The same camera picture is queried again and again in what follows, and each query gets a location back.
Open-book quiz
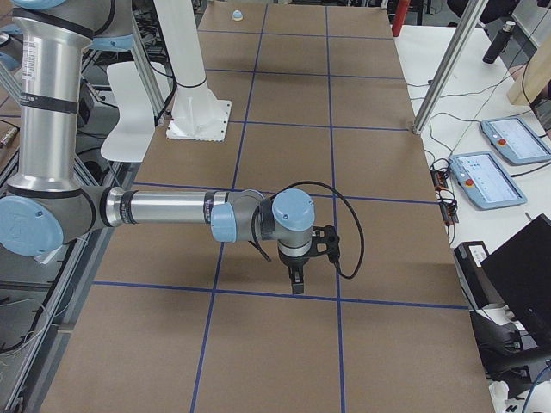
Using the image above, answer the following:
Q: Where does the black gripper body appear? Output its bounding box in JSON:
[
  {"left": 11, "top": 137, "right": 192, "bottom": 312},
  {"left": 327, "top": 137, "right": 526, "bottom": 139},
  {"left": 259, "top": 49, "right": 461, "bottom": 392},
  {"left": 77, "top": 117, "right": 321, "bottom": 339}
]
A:
[{"left": 278, "top": 249, "right": 310, "bottom": 272}]

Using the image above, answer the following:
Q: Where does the blue and cream bell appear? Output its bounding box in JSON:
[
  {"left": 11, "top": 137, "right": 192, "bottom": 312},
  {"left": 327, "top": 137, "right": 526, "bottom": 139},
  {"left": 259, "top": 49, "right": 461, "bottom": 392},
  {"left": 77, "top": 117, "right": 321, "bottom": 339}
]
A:
[{"left": 232, "top": 9, "right": 244, "bottom": 22}]

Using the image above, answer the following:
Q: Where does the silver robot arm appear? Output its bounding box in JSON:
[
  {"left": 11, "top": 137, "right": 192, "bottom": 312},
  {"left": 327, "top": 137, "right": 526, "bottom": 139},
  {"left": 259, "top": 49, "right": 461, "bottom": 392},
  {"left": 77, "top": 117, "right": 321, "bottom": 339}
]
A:
[{"left": 1, "top": 1, "right": 315, "bottom": 294}]

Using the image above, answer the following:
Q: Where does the black power box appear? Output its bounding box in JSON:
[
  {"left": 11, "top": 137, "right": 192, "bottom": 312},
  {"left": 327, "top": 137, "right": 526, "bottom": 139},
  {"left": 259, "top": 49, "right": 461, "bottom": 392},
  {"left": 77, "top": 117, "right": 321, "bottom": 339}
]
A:
[{"left": 453, "top": 241, "right": 493, "bottom": 309}]

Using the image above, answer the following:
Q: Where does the near blue teach pendant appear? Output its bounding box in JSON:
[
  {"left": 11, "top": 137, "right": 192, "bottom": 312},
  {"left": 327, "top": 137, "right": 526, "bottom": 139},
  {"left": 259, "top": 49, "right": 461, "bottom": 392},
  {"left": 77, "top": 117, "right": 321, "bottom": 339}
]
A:
[{"left": 449, "top": 151, "right": 527, "bottom": 210}]

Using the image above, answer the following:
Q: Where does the blue teach pendant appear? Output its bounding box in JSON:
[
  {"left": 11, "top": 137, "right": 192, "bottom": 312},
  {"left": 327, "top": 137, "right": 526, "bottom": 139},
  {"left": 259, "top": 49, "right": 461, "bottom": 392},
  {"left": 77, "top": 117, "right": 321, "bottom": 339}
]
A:
[
  {"left": 480, "top": 117, "right": 550, "bottom": 165},
  {"left": 449, "top": 151, "right": 527, "bottom": 210}
]

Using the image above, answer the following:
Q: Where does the black laptop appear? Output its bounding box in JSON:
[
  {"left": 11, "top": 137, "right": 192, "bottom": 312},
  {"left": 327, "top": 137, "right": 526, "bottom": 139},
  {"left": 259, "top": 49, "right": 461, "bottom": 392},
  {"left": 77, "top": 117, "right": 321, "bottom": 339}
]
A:
[{"left": 481, "top": 213, "right": 550, "bottom": 346}]

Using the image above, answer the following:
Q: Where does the far blue teach pendant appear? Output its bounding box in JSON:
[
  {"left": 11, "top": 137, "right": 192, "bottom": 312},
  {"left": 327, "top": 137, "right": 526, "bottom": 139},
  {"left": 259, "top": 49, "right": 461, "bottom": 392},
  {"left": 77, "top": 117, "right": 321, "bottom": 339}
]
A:
[{"left": 480, "top": 117, "right": 550, "bottom": 165}]

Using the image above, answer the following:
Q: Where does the red cylinder bottle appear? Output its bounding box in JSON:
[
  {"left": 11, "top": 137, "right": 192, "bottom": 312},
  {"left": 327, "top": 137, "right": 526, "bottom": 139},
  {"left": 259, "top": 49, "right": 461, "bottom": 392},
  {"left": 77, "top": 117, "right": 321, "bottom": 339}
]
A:
[{"left": 392, "top": 0, "right": 411, "bottom": 37}]

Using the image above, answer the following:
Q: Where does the black water bottle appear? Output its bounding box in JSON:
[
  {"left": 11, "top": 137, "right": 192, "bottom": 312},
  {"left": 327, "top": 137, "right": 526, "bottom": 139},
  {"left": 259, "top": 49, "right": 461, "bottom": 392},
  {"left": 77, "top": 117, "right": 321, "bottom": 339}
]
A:
[{"left": 482, "top": 20, "right": 517, "bottom": 64}]

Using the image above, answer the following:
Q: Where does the wooden board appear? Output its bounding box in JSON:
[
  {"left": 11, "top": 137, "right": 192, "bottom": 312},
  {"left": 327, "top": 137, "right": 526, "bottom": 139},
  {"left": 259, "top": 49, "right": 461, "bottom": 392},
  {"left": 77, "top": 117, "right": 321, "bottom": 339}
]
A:
[{"left": 507, "top": 36, "right": 550, "bottom": 106}]

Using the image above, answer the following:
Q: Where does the black camera cable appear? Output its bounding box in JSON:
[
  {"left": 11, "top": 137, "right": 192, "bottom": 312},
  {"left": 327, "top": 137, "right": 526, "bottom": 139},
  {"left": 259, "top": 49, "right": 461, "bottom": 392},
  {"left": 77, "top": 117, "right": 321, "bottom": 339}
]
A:
[{"left": 270, "top": 181, "right": 367, "bottom": 279}]

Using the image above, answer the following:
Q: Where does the black electronics board with wires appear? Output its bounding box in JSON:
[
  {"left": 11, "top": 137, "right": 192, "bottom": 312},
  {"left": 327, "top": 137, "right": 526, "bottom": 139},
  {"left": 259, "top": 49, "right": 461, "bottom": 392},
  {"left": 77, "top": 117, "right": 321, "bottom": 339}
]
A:
[{"left": 429, "top": 158, "right": 459, "bottom": 227}]

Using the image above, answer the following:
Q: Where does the white camera pole with base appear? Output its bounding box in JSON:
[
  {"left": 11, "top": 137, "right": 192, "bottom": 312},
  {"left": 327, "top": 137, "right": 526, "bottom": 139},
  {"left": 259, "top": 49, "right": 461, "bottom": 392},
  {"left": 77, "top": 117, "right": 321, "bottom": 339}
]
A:
[{"left": 154, "top": 0, "right": 232, "bottom": 142}]

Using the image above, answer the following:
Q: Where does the aluminium frame post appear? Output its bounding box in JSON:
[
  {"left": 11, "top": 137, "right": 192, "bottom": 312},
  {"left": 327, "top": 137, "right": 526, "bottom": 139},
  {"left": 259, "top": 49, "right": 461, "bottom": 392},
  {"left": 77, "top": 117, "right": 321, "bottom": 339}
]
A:
[{"left": 412, "top": 0, "right": 488, "bottom": 135}]

